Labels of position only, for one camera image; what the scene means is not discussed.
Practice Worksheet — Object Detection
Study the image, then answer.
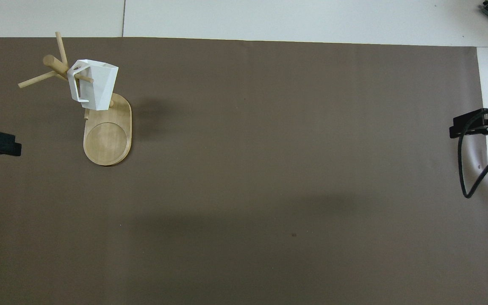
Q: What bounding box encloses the wooden cup rack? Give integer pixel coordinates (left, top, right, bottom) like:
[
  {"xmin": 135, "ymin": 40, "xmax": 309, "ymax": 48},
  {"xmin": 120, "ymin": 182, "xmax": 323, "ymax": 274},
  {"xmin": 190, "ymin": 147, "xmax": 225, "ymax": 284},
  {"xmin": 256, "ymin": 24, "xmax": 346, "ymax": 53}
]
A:
[{"xmin": 18, "ymin": 32, "xmax": 133, "ymax": 166}]

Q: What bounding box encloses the black cable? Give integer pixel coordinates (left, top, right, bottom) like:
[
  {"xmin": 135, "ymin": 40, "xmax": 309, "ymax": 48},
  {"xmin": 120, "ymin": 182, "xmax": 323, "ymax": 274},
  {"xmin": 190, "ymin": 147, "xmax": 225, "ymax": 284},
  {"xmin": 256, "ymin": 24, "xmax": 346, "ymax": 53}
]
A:
[{"xmin": 458, "ymin": 103, "xmax": 488, "ymax": 199}]

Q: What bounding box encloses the white angular cup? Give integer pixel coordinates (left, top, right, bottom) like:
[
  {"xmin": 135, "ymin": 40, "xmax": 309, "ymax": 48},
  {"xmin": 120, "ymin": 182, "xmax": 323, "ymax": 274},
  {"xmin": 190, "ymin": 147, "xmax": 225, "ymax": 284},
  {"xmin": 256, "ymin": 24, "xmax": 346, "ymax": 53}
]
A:
[{"xmin": 67, "ymin": 59, "xmax": 119, "ymax": 111}]

